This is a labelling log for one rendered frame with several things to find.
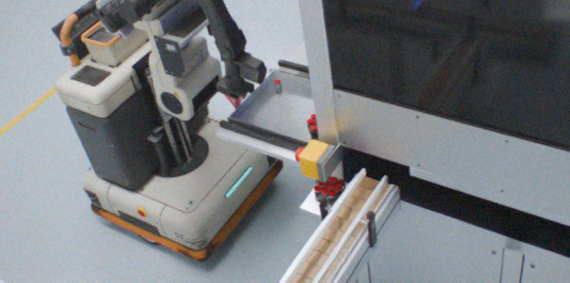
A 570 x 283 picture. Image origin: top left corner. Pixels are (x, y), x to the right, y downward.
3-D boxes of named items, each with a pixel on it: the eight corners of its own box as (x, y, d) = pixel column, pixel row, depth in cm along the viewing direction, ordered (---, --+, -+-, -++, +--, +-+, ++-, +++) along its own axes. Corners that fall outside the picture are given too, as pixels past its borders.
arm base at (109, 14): (119, -6, 218) (93, 13, 211) (130, -16, 211) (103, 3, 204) (137, 15, 220) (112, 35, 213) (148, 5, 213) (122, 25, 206)
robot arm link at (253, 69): (235, 29, 197) (219, 46, 192) (269, 42, 193) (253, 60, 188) (238, 60, 206) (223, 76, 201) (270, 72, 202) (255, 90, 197)
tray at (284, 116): (364, 102, 210) (363, 93, 207) (323, 156, 194) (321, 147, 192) (273, 77, 226) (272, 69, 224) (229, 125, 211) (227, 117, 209)
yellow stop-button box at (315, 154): (337, 165, 179) (335, 145, 175) (324, 183, 175) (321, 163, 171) (313, 157, 183) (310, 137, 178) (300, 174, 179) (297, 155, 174)
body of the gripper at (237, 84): (243, 101, 204) (242, 83, 198) (215, 88, 207) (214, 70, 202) (255, 88, 207) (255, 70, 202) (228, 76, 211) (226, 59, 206)
